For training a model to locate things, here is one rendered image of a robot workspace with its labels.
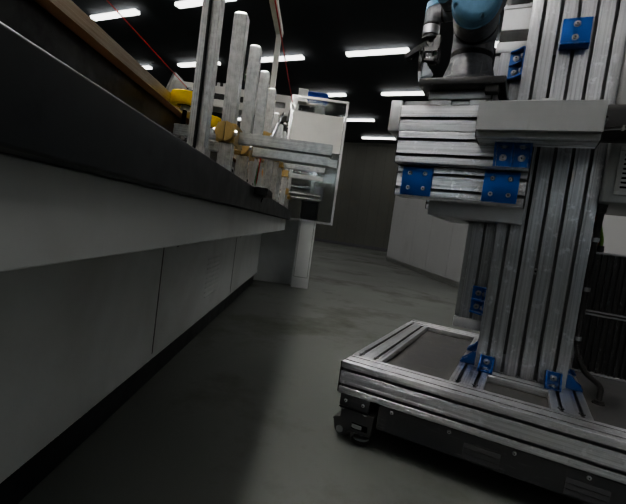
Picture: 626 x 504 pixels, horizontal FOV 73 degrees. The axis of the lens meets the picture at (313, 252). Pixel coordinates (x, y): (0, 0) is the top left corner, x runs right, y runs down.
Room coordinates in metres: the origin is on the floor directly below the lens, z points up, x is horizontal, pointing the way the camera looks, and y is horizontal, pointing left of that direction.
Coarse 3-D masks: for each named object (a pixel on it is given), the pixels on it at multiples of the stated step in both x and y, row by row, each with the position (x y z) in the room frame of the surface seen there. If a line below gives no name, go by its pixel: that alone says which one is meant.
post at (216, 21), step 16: (208, 0) 0.86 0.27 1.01; (224, 0) 0.88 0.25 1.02; (208, 16) 0.85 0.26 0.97; (208, 32) 0.85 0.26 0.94; (208, 48) 0.86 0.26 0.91; (208, 64) 0.86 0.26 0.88; (208, 80) 0.86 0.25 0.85; (192, 96) 0.86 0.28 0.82; (208, 96) 0.86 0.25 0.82; (192, 112) 0.86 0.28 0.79; (208, 112) 0.86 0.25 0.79; (192, 128) 0.86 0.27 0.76; (208, 128) 0.88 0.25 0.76; (192, 144) 0.86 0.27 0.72
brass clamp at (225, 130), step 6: (216, 126) 1.09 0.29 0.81; (222, 126) 1.09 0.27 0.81; (228, 126) 1.09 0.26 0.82; (234, 126) 1.11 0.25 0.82; (216, 132) 1.09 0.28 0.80; (222, 132) 1.09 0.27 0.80; (228, 132) 1.09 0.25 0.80; (234, 132) 1.10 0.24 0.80; (216, 138) 1.11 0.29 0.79; (222, 138) 1.09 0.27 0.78; (228, 138) 1.09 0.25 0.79; (234, 138) 1.11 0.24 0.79; (234, 144) 1.13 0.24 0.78; (240, 150) 1.22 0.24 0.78
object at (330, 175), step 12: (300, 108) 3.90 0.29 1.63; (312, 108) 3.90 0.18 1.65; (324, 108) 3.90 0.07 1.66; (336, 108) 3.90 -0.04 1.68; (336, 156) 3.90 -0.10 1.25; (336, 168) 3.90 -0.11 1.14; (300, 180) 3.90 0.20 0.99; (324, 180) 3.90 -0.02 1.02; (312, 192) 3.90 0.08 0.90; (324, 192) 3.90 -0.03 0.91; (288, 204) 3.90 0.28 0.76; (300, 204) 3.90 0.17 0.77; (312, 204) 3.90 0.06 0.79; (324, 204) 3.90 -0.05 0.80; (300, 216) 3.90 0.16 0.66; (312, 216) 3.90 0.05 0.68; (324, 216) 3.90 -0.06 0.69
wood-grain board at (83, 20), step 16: (48, 0) 0.64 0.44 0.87; (64, 0) 0.68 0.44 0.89; (64, 16) 0.69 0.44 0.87; (80, 16) 0.72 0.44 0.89; (80, 32) 0.75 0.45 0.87; (96, 32) 0.77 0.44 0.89; (96, 48) 0.82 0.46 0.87; (112, 48) 0.83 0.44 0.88; (128, 64) 0.91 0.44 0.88; (144, 80) 0.99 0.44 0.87; (160, 96) 1.11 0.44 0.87; (176, 112) 1.27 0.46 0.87
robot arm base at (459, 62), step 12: (468, 48) 1.19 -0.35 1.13; (480, 48) 1.19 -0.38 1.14; (456, 60) 1.21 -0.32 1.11; (468, 60) 1.19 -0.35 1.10; (480, 60) 1.18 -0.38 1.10; (492, 60) 1.22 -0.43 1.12; (456, 72) 1.19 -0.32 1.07; (468, 72) 1.17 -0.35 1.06; (480, 72) 1.18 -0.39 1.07; (492, 72) 1.20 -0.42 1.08
